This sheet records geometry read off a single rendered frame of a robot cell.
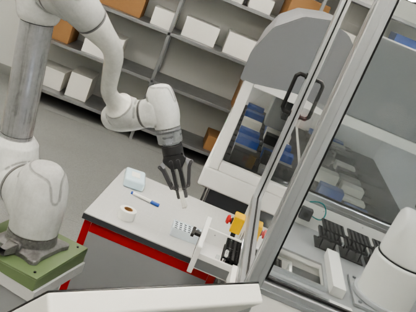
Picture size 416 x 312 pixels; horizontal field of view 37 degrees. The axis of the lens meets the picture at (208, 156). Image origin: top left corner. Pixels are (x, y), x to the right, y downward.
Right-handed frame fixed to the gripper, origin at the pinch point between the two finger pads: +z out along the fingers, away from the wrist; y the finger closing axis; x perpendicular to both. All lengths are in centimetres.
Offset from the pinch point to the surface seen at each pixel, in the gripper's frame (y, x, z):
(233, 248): 14.2, 1.4, 22.5
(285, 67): 47, 77, -32
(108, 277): -39, 15, 31
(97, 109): -124, 362, -1
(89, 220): -39.9, 13.0, 5.8
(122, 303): 3, -107, -12
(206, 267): 5.0, -12.3, 22.4
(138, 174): -28, 61, 2
